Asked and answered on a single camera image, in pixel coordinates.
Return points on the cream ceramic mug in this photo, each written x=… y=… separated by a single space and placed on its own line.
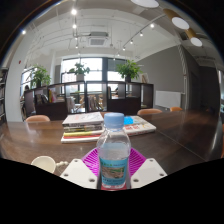
x=43 y=163

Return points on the wide dark-potted green plant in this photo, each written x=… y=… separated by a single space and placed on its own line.
x=128 y=69

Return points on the stack of books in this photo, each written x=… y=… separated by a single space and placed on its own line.
x=81 y=128

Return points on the bushy potted green plant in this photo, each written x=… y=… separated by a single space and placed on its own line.
x=40 y=76

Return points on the clear blue-capped water bottle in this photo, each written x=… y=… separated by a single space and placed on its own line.
x=113 y=156

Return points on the person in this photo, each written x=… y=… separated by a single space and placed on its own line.
x=25 y=100

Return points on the low dark shelf unit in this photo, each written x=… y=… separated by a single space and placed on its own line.
x=50 y=110

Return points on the open colourful magazine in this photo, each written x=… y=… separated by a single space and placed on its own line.
x=141 y=126

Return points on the ceiling lights group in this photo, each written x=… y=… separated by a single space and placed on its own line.
x=180 y=23

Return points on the ceiling air conditioner unit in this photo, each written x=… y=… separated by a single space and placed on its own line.
x=97 y=40

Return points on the small white-potted green plant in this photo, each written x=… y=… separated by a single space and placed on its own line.
x=80 y=69

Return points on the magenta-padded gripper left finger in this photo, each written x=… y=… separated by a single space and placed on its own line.
x=78 y=172

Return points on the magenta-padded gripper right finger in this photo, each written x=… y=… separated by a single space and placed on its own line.
x=148 y=171

